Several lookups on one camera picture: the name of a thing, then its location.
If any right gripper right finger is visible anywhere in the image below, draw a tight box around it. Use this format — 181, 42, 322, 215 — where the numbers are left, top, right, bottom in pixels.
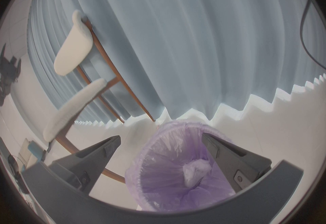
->
201, 132, 272, 194

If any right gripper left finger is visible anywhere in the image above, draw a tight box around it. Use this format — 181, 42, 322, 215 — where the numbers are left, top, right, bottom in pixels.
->
48, 135, 122, 195

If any purple plastic bag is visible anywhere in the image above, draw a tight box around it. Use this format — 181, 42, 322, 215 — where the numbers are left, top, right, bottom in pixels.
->
125, 120, 236, 212

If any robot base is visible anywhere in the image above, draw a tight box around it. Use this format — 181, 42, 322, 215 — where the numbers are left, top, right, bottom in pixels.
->
6, 138, 49, 208

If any white trash bin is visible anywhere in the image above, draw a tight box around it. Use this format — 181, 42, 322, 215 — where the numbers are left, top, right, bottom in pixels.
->
138, 121, 236, 212

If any crumpled white paper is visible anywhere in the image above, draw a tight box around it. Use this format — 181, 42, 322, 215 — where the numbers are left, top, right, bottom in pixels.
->
182, 158, 213, 188

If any white cushioned wooden chair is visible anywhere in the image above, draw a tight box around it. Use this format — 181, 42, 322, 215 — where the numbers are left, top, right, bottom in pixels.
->
43, 9, 156, 183

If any pale blue curtain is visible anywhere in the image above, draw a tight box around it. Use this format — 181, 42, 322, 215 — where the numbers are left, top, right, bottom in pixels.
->
27, 0, 326, 127

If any black cable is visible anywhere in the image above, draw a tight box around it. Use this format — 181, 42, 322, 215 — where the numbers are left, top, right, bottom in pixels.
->
300, 0, 326, 69

